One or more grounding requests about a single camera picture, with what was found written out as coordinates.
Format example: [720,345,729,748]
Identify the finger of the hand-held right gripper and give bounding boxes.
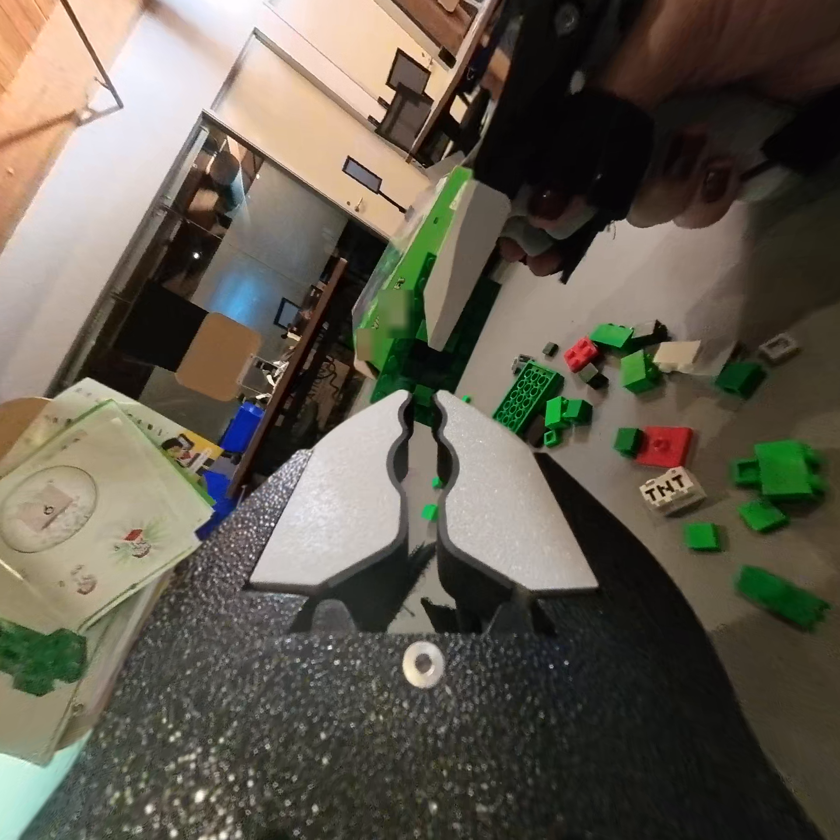
[422,177,513,350]

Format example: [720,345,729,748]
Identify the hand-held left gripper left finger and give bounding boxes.
[248,388,414,595]

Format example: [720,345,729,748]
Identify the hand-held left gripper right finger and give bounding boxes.
[433,391,601,597]

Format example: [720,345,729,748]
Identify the green plate brick assembly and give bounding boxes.
[353,164,503,409]

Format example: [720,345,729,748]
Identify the grey desk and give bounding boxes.
[453,190,840,840]

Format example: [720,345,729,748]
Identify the person's right hand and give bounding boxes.
[499,0,840,277]

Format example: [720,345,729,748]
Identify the long wooden-edged table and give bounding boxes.
[406,0,526,165]

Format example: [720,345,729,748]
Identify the blue plastic bin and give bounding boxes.
[220,400,271,455]
[200,467,240,536]

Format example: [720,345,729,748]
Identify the red studded toy brick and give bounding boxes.
[562,336,602,373]

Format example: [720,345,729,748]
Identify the brown wooden table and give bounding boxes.
[226,257,349,500]

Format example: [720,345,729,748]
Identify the yellow printed toy box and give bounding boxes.
[161,430,225,481]

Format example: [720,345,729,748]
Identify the black computer monitor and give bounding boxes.
[386,48,434,94]
[375,92,429,151]

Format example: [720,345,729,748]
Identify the white printed toy brick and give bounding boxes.
[638,466,707,518]

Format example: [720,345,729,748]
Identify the long dark green brick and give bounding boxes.
[589,322,635,353]

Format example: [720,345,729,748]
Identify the red flat toy tile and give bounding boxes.
[634,425,695,469]

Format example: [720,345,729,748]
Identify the tan chair backrest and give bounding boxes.
[175,312,263,403]

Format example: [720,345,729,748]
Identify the glass office partition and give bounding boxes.
[59,110,395,421]

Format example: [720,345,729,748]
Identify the plain white toy brick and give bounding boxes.
[651,340,703,375]

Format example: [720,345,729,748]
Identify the pale green instruction booklet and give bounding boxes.
[0,394,217,632]

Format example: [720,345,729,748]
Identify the black cabinet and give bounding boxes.
[115,282,210,376]

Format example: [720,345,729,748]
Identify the scattered bright green toy bricks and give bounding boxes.
[459,350,831,634]

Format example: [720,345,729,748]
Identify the white green printed booklet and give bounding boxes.
[0,577,168,770]

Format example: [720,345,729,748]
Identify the large green base plate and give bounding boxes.
[492,360,567,439]

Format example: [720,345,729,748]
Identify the small wall-mounted screen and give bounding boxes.
[341,155,409,212]

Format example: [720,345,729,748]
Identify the metal wall rail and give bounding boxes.
[58,0,126,127]

